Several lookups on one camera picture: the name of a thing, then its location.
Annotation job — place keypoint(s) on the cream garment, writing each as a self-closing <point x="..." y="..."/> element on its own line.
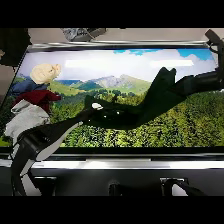
<point x="43" y="73"/>

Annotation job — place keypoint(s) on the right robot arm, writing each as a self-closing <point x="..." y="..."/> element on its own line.
<point x="206" y="80"/>

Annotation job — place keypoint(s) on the blue garment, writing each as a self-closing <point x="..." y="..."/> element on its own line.
<point x="26" y="86"/>

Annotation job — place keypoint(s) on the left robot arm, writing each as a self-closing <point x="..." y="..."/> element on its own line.
<point x="43" y="140"/>

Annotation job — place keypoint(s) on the dark red garment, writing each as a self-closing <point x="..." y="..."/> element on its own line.
<point x="41" y="97"/>

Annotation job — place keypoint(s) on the grey garment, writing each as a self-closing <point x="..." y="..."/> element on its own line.
<point x="28" y="118"/>

